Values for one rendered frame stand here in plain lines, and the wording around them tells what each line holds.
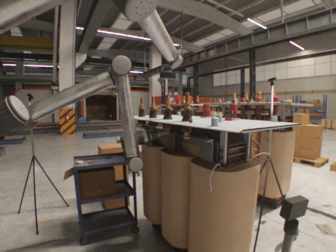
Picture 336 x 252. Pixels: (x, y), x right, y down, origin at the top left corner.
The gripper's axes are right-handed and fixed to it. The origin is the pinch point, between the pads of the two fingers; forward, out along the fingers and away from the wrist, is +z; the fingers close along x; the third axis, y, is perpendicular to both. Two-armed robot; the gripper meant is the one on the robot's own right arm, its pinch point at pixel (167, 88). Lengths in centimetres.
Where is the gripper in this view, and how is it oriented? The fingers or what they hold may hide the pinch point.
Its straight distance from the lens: 159.4
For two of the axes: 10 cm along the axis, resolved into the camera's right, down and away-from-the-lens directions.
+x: 9.9, -0.2, 1.6
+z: 0.0, 10.0, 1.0
